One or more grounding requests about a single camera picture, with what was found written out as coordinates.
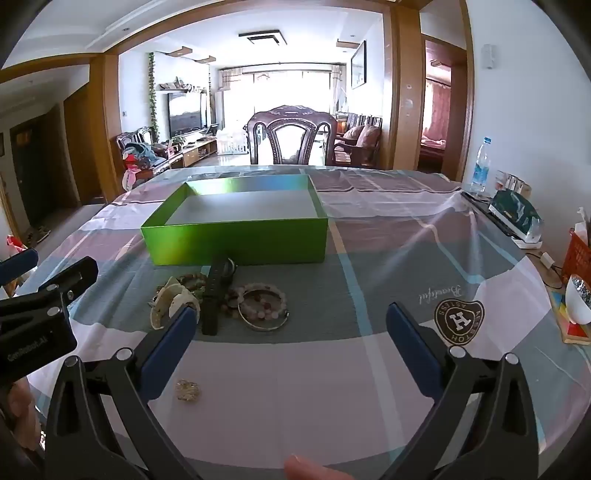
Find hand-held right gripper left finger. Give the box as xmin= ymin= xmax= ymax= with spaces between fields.
xmin=46 ymin=305 xmax=204 ymax=480

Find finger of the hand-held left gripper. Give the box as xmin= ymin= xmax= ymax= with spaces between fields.
xmin=0 ymin=248 xmax=40 ymax=287
xmin=38 ymin=257 xmax=100 ymax=297

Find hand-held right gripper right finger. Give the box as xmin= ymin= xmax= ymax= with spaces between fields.
xmin=385 ymin=302 xmax=541 ymax=480

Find white shell bracelet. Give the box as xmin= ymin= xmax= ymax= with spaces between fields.
xmin=150 ymin=276 xmax=201 ymax=330

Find black watch strap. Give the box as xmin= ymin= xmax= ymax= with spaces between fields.
xmin=201 ymin=256 xmax=237 ymax=335

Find pale green bead bracelet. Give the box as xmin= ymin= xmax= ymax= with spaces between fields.
xmin=178 ymin=272 xmax=208 ymax=301

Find red and white bead bracelet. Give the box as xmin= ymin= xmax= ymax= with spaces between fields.
xmin=231 ymin=282 xmax=289 ymax=324

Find green cardboard box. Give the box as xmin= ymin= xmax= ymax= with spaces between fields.
xmin=141 ymin=174 xmax=329 ymax=266

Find person's right hand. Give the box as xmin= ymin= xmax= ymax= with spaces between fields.
xmin=284 ymin=455 xmax=352 ymax=480

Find dark entry door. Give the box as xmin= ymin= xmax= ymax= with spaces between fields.
xmin=11 ymin=117 xmax=51 ymax=232

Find pile of clothes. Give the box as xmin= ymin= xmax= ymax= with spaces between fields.
xmin=122 ymin=142 xmax=167 ymax=168

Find dark wooden armchair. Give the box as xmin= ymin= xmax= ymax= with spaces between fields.
xmin=115 ymin=127 xmax=171 ymax=181

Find colourful flat box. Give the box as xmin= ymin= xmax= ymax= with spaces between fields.
xmin=547 ymin=286 xmax=591 ymax=345

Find white bowl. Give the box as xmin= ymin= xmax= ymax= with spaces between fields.
xmin=564 ymin=274 xmax=591 ymax=324

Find wooden television cabinet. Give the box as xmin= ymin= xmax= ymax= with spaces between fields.
xmin=171 ymin=136 xmax=219 ymax=168

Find clear water bottle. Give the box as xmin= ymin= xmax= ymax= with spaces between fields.
xmin=470 ymin=136 xmax=492 ymax=195

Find red plastic basket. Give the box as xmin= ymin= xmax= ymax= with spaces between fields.
xmin=561 ymin=228 xmax=591 ymax=287

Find flat screen television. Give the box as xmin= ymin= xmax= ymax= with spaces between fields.
xmin=167 ymin=91 xmax=204 ymax=132

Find green ivy garland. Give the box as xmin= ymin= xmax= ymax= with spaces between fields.
xmin=148 ymin=52 xmax=160 ymax=139

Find white play fence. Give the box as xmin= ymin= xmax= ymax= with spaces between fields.
xmin=217 ymin=131 xmax=250 ymax=155

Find wooden sofa with cushions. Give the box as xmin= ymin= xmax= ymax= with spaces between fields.
xmin=332 ymin=113 xmax=383 ymax=167

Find dark carved wooden chair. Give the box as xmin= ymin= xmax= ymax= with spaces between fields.
xmin=247 ymin=105 xmax=338 ymax=167

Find rectangular ceiling lamp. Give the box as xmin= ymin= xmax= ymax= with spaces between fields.
xmin=239 ymin=30 xmax=288 ymax=46

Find small silver chain ring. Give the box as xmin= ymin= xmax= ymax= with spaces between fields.
xmin=174 ymin=378 xmax=201 ymax=402

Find framed wall picture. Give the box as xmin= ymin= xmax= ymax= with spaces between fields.
xmin=350 ymin=41 xmax=367 ymax=89

